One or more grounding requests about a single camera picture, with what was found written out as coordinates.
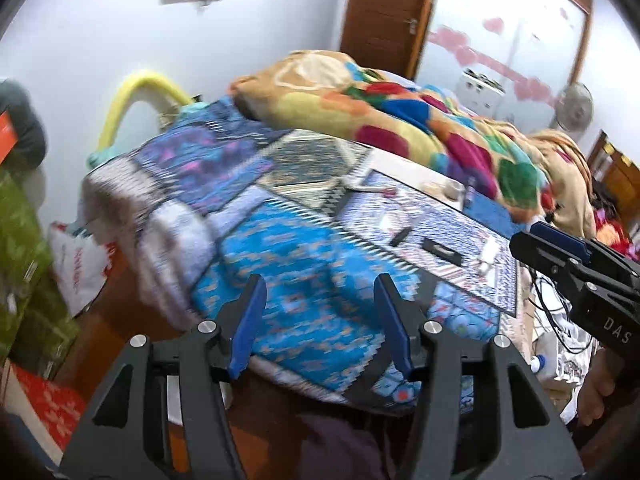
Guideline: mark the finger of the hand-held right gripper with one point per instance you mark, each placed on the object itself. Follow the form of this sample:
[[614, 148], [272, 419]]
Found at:
[[542, 257], [560, 240]]

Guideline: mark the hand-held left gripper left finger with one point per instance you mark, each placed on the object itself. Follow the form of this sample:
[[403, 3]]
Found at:
[[247, 320]]

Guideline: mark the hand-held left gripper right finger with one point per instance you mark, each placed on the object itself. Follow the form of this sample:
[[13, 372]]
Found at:
[[392, 320]]

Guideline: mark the clear plastic cup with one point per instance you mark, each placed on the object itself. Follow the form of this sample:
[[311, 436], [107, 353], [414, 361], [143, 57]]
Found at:
[[452, 190]]

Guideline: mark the person's right hand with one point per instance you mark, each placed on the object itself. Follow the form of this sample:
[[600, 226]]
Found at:
[[600, 385]]

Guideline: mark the white crumpled wrapper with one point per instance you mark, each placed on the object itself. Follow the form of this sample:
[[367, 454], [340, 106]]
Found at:
[[491, 256]]

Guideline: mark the red plush toy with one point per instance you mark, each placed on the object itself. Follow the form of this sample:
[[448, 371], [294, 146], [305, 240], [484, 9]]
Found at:
[[617, 235]]

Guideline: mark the blue cloth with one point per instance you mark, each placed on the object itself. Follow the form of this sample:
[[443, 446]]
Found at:
[[487, 212]]

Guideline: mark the patchwork batik bedsheet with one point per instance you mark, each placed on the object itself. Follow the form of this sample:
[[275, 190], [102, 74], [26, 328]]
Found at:
[[300, 270]]

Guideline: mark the black marker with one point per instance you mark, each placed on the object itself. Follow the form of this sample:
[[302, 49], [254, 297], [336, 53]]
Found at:
[[400, 236]]

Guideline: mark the black rectangular device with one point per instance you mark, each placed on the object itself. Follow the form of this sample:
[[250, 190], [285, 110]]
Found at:
[[441, 250]]

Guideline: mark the wooden headboard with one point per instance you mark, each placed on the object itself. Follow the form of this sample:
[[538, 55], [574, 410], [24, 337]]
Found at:
[[615, 170]]

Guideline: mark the white bottle blue cap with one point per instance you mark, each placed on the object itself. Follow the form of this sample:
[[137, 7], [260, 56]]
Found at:
[[541, 364]]

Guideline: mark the white paper scrap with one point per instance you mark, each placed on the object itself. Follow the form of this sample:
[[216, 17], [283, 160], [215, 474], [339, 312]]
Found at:
[[387, 222]]

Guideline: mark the pink-tipped stick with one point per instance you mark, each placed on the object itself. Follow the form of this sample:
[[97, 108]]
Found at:
[[370, 189]]

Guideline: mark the standing fan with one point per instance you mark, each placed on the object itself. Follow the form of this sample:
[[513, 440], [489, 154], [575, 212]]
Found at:
[[574, 106]]

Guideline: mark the dark purple cloth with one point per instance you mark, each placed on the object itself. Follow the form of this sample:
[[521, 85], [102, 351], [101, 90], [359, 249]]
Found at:
[[340, 447]]

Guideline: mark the white box appliance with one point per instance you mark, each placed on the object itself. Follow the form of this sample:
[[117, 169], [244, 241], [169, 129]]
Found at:
[[480, 91]]

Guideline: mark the white plastic bag red print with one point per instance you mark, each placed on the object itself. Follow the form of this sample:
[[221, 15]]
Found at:
[[80, 270]]

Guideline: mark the colourful spotted fleece blanket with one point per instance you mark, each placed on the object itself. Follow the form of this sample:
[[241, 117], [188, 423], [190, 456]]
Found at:
[[400, 110]]

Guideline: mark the red patterned box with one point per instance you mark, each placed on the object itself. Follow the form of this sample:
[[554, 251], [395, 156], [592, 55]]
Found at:
[[47, 402]]

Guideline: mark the glass door with pink hearts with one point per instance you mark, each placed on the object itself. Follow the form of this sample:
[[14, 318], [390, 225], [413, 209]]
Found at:
[[515, 20]]

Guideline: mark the green patterned box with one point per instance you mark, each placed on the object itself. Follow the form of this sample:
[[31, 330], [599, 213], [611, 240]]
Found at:
[[27, 270]]

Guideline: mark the yellow foam tube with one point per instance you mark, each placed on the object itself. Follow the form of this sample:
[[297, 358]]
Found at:
[[130, 95]]

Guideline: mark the brown wooden door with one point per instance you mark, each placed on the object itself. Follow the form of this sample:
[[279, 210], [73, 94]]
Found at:
[[387, 10]]

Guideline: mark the grey cloth bundle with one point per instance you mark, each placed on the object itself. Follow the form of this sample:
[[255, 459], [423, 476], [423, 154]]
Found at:
[[22, 125]]

